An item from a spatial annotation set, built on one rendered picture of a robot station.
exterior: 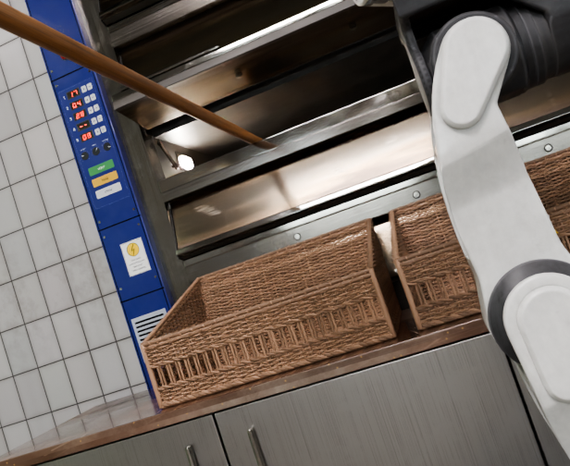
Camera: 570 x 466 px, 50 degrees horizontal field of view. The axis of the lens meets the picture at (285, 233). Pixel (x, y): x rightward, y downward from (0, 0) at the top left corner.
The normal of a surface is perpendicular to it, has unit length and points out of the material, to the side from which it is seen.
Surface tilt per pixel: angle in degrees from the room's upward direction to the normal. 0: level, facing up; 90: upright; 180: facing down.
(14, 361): 90
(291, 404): 90
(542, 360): 90
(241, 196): 70
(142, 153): 90
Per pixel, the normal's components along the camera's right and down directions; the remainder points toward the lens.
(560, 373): -0.22, 0.00
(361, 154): -0.33, -0.32
